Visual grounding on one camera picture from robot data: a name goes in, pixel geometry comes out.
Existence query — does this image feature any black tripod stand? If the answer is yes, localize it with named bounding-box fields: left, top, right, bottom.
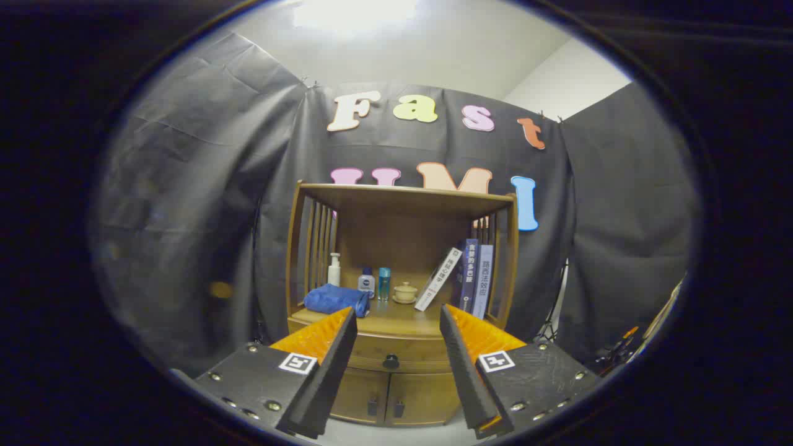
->
left=536, top=260, right=569, bottom=344

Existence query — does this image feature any wooden cabinet door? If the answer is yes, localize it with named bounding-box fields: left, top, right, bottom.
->
left=331, top=369, right=390, bottom=425
left=385, top=372, right=462, bottom=427

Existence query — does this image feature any wooden cabinet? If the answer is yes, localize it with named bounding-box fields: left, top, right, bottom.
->
left=285, top=181, right=520, bottom=428

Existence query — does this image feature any white book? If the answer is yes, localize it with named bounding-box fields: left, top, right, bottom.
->
left=414, top=248, right=463, bottom=312

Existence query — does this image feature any wooden countertop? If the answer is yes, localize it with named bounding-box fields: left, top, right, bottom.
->
left=290, top=297, right=506, bottom=338

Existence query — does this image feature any black device orange tip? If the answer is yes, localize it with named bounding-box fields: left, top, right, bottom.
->
left=598, top=326, right=639, bottom=366

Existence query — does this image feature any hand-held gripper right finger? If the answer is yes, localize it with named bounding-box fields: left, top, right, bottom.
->
left=439, top=304, right=602, bottom=440

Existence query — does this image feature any blue folded towel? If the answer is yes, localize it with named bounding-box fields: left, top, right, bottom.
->
left=304, top=284, right=371, bottom=318

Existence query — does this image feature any dark blue book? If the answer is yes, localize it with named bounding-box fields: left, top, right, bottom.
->
left=459, top=238, right=480, bottom=315

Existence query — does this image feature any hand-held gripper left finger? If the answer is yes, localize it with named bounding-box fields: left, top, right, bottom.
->
left=193, top=307, right=359, bottom=439

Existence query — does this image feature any light purple book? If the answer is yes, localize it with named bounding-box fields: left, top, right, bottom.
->
left=472, top=244, right=494, bottom=320

